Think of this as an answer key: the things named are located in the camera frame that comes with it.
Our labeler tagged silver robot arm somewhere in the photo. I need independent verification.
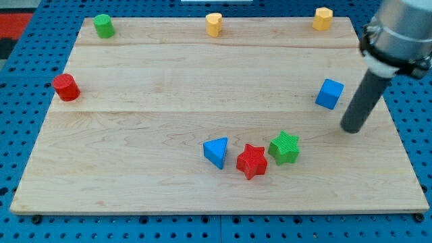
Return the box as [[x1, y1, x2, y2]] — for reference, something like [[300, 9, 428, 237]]
[[360, 0, 431, 79]]

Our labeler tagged blue cube block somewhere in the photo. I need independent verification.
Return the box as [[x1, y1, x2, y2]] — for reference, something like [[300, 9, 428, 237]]
[[315, 79, 344, 110]]

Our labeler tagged blue triangle block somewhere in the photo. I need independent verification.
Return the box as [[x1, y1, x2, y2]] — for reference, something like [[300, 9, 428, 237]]
[[203, 137, 228, 169]]

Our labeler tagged red star block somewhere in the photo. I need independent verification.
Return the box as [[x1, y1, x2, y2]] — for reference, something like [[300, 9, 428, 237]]
[[236, 144, 267, 180]]

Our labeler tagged wooden board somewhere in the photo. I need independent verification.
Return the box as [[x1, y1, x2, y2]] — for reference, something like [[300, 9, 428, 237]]
[[10, 17, 429, 215]]

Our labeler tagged green star block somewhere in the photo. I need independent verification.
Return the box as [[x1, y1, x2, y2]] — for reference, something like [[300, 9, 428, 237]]
[[268, 130, 300, 166]]

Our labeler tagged yellow heart block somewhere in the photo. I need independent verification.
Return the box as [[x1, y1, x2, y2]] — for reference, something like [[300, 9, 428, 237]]
[[205, 13, 223, 37]]

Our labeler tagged green cylinder block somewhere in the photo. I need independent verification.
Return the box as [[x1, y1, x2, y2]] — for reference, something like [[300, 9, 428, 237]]
[[93, 13, 115, 38]]

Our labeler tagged yellow hexagon block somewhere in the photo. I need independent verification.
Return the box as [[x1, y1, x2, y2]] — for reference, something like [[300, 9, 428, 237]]
[[312, 7, 333, 31]]

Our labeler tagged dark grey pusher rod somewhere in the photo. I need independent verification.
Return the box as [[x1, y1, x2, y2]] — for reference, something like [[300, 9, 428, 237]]
[[340, 70, 392, 134]]

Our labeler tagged red cylinder block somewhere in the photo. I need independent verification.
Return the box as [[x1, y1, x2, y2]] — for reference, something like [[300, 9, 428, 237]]
[[52, 74, 80, 101]]

